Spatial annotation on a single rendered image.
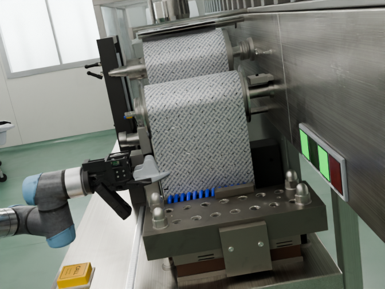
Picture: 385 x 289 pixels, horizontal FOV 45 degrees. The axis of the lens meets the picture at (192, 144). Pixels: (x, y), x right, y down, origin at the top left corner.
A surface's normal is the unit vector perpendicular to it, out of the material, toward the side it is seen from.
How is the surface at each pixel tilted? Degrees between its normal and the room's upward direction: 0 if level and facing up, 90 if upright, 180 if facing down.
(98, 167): 90
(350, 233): 90
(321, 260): 0
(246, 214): 0
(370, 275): 0
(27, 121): 90
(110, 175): 90
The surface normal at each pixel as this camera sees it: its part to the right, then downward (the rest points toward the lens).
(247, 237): 0.04, 0.26
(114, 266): -0.16, -0.95
